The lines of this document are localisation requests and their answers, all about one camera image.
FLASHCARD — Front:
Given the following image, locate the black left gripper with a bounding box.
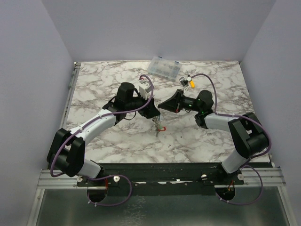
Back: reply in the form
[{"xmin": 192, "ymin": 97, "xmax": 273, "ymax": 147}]
[{"xmin": 126, "ymin": 90, "xmax": 160, "ymax": 118}]

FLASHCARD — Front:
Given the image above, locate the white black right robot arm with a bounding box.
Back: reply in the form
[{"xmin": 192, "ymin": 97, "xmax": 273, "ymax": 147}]
[{"xmin": 158, "ymin": 89, "xmax": 270, "ymax": 184}]

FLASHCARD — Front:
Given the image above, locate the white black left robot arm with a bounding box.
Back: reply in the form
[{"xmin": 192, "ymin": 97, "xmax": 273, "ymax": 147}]
[{"xmin": 47, "ymin": 81, "xmax": 160, "ymax": 186}]

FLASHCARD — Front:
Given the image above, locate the clear plastic organizer box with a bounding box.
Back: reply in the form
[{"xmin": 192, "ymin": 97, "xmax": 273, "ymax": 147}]
[{"xmin": 147, "ymin": 56, "xmax": 182, "ymax": 82}]

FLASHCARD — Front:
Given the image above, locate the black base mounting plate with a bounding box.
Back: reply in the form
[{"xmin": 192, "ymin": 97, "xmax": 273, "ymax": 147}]
[{"xmin": 77, "ymin": 163, "xmax": 244, "ymax": 196}]

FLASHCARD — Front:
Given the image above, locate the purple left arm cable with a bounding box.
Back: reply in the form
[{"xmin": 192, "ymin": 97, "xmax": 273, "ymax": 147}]
[{"xmin": 50, "ymin": 74, "xmax": 155, "ymax": 207}]

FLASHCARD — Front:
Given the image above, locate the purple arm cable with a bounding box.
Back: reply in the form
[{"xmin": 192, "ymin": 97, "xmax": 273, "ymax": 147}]
[
  {"xmin": 50, "ymin": 74, "xmax": 155, "ymax": 207},
  {"xmin": 189, "ymin": 73, "xmax": 271, "ymax": 205}
]

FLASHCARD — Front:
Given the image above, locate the yellow handled screwdriver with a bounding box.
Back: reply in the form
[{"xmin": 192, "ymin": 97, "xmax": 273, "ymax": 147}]
[{"xmin": 189, "ymin": 79, "xmax": 195, "ymax": 88}]

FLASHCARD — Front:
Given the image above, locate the aluminium left side rail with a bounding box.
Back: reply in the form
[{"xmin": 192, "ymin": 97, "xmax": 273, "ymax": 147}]
[{"xmin": 58, "ymin": 62, "xmax": 81, "ymax": 129}]

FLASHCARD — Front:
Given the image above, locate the aluminium rail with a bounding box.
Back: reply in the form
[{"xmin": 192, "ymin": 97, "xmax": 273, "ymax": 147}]
[
  {"xmin": 37, "ymin": 168, "xmax": 286, "ymax": 190},
  {"xmin": 58, "ymin": 62, "xmax": 81, "ymax": 129}
]

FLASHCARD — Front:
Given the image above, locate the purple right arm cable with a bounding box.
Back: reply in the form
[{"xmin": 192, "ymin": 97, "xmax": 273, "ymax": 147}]
[{"xmin": 189, "ymin": 73, "xmax": 271, "ymax": 205}]

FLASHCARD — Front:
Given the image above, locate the aluminium front rail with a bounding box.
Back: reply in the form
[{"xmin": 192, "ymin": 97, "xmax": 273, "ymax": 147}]
[{"xmin": 37, "ymin": 168, "xmax": 286, "ymax": 190}]

